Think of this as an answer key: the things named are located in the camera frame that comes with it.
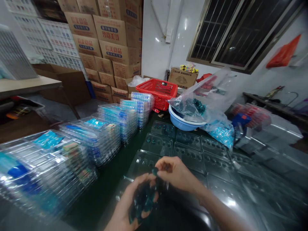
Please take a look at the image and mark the person's left hand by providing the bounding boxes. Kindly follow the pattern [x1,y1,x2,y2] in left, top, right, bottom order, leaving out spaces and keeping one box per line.
[111,173,160,228]

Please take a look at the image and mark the person's right hand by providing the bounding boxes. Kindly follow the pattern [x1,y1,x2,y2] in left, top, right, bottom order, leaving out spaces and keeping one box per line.
[154,156,208,201]

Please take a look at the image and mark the bunch of dark teal pieces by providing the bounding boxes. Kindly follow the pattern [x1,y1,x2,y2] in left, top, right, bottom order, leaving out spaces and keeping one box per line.
[128,178,159,226]

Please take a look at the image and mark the light blue plastic basin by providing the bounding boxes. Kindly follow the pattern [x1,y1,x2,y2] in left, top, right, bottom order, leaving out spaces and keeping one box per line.
[168,104,208,132]

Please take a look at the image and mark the spread of empty clear trays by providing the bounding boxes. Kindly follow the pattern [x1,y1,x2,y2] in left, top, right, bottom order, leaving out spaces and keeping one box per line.
[124,120,308,231]

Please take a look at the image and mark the stack of filled blister packs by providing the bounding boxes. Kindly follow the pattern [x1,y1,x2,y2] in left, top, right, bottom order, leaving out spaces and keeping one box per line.
[120,91,155,130]
[58,117,121,167]
[97,103,138,145]
[0,129,99,226]

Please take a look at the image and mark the clear bag of blue packets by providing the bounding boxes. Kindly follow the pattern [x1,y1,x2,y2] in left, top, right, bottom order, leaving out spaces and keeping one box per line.
[201,117,235,150]

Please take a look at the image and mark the red plastic basket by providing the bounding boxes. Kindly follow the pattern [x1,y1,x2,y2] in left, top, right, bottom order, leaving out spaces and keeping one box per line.
[135,79,179,111]

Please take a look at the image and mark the clear bag of teal pieces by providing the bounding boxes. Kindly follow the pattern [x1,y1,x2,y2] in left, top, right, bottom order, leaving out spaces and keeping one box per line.
[168,67,233,124]

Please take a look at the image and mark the blue tool with orange label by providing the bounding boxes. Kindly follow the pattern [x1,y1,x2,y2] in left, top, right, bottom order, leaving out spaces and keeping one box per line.
[231,112,252,143]

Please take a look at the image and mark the brown box with snack packs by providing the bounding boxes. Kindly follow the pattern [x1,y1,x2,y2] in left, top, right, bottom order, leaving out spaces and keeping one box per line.
[167,62,200,89]

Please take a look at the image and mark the white plastic bag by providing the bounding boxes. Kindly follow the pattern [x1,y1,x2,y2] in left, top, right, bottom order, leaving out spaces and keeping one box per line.
[127,75,145,88]

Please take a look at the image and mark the stack of red blister packs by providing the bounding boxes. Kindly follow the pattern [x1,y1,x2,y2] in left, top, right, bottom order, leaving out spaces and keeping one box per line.
[230,103,271,129]

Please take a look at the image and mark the stack of empty clear trays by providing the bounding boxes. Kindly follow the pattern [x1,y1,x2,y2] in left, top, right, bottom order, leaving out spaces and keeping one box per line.
[235,112,304,167]

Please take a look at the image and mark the counter with tap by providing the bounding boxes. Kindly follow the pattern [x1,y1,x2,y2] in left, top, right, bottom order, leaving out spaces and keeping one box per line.
[242,89,308,119]

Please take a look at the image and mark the open brown cardboard box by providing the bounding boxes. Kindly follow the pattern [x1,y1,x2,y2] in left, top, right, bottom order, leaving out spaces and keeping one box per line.
[32,63,91,107]

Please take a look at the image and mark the stack of brown cartons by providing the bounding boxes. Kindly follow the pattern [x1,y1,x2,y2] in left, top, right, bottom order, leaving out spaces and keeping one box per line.
[57,0,144,104]

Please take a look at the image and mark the barred window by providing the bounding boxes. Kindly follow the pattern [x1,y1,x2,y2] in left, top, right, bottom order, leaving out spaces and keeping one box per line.
[186,0,305,74]

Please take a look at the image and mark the wooden table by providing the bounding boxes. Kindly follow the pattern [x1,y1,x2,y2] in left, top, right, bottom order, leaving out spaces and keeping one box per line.
[0,74,80,121]

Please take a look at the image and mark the orange plastic bag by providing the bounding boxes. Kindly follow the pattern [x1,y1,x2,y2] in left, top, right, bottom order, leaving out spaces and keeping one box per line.
[265,34,303,69]

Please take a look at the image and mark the stacks of printed card sheets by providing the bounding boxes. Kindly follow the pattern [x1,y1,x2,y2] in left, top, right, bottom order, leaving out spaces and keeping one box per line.
[4,0,81,71]

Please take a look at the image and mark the white wall socket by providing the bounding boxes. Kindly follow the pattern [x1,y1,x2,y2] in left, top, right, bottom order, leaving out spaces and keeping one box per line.
[165,28,174,44]

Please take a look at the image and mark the white wire rack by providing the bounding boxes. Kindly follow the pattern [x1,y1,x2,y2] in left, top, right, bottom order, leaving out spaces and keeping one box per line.
[0,23,39,80]

